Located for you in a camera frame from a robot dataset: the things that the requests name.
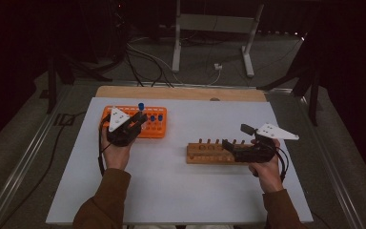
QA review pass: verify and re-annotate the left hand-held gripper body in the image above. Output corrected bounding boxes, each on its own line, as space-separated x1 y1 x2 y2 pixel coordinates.
107 106 140 148

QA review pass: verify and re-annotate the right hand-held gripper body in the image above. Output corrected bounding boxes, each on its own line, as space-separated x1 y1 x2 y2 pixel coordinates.
233 122 300 164

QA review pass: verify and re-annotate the orange plastic tube rack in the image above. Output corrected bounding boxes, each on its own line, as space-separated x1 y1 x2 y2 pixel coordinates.
99 105 169 139

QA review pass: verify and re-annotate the wooden tube rack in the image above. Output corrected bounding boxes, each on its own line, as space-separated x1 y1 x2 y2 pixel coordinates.
185 137 255 166

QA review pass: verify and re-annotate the person's left hand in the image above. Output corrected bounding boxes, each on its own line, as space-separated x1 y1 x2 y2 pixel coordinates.
99 126 132 172

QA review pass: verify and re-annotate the person's right hand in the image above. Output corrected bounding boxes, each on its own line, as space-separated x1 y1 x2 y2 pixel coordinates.
248 140 284 195

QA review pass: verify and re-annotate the wooden table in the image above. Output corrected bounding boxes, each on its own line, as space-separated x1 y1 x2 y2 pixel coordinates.
94 85 268 103

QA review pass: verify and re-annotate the dark tripod stand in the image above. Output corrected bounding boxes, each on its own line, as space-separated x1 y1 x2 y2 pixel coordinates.
46 52 112 115
256 30 321 127

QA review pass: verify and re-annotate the dark equipment rack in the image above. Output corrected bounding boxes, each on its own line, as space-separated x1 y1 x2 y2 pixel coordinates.
106 0 130 66

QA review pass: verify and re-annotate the grey metal stand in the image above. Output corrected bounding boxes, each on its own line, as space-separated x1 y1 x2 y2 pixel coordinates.
171 0 265 78

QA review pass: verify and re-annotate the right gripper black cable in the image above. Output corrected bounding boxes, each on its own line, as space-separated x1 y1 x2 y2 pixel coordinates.
274 144 291 183

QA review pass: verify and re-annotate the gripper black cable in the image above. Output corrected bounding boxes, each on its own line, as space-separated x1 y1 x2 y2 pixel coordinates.
274 144 291 183
97 115 112 177

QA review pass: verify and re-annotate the aluminium floor rail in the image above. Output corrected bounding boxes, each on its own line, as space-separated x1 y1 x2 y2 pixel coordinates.
296 94 366 229
71 78 295 94
0 84 77 229

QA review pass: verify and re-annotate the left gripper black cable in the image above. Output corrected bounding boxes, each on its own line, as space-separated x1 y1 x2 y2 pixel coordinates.
97 115 112 177

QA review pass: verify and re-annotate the black floor cable bundle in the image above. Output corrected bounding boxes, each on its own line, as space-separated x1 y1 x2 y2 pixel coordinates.
124 44 175 88

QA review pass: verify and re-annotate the white floor cable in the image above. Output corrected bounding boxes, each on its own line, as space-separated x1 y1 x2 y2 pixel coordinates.
127 36 222 87

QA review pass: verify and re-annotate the thin black floor cable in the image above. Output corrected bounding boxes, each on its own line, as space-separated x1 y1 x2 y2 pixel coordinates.
0 111 88 229

